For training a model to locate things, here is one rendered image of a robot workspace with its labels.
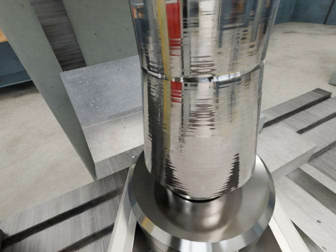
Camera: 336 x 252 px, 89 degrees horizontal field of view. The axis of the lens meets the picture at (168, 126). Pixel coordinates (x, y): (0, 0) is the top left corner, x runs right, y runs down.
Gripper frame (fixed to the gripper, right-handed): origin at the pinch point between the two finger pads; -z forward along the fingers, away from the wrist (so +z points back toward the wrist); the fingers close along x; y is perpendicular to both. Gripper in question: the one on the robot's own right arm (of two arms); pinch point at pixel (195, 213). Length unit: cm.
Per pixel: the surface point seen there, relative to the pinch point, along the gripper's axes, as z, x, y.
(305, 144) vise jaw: -14.0, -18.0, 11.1
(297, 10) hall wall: -656, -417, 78
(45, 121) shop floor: -181, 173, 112
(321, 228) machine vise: -4.5, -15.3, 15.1
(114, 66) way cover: -45.7, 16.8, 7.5
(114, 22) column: -48, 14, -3
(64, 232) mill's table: -8.2, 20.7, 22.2
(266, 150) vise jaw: -13.4, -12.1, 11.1
